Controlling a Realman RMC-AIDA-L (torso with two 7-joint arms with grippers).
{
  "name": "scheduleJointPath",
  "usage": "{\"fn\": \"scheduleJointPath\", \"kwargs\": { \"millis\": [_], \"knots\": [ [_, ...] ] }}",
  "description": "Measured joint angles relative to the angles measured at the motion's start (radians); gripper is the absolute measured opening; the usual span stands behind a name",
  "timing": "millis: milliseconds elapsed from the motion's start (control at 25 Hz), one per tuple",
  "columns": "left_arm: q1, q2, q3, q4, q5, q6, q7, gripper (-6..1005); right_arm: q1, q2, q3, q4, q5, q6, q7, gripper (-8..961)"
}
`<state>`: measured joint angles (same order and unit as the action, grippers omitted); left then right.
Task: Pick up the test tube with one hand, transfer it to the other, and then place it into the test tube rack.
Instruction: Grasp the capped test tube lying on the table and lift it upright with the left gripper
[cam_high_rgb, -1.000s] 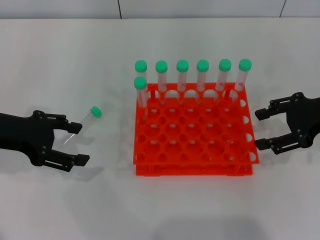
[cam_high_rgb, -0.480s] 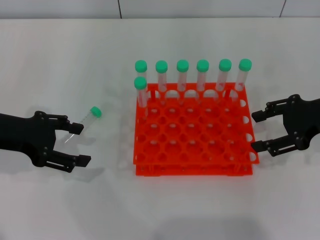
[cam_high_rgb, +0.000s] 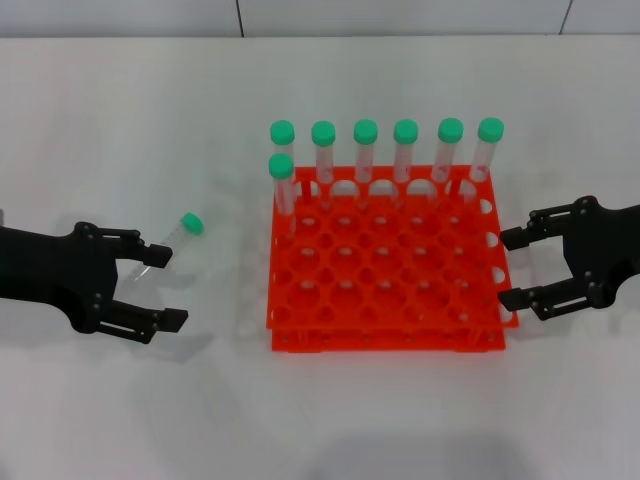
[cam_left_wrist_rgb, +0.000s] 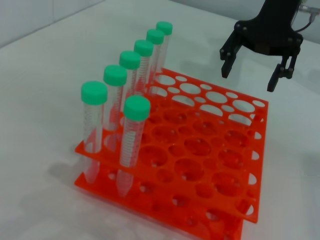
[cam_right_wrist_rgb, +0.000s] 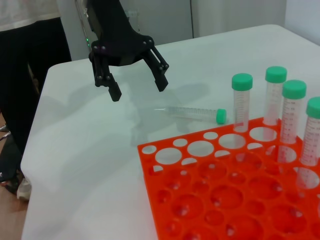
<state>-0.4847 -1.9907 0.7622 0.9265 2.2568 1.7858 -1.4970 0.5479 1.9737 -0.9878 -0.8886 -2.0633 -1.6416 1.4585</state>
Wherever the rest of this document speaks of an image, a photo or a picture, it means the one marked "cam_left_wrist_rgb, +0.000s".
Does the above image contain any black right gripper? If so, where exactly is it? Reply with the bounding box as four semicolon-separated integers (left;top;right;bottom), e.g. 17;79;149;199
219;0;304;93

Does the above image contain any clear tube with green cap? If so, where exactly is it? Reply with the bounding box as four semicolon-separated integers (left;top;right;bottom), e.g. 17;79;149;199
116;95;151;198
134;39;154;96
156;21;174;81
118;50;142;101
80;81;109;185
146;28;165;87
103;64;128;132

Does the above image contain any orange plastic test tube rack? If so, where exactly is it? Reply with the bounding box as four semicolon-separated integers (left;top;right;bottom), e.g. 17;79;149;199
74;66;270;240

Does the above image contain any thin cable with silver plug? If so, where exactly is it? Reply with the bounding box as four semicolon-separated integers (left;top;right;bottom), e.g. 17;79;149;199
294;4;320;33

